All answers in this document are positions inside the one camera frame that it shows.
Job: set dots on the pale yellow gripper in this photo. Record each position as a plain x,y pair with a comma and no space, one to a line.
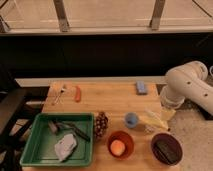
167,114

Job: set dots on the white cloth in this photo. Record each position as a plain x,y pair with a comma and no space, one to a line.
65,146

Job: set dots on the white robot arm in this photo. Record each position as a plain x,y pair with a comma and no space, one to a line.
188,81

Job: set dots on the green plastic tray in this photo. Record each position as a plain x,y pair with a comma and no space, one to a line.
39,149

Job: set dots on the dark brown bowl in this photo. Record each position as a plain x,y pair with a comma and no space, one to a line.
173,144

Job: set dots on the small blue cup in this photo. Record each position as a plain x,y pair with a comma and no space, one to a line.
131,120

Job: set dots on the black sponge in bowl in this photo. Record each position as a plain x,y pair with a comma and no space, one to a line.
165,152

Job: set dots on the blue sponge block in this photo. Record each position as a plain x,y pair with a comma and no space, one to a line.
141,88

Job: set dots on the orange bowl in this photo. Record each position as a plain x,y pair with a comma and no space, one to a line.
126,139

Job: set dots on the peach fruit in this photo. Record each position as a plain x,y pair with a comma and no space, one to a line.
117,147

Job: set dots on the brown pine cone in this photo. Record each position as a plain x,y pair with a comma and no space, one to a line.
100,125

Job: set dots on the orange carrot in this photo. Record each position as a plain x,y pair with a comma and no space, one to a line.
78,94

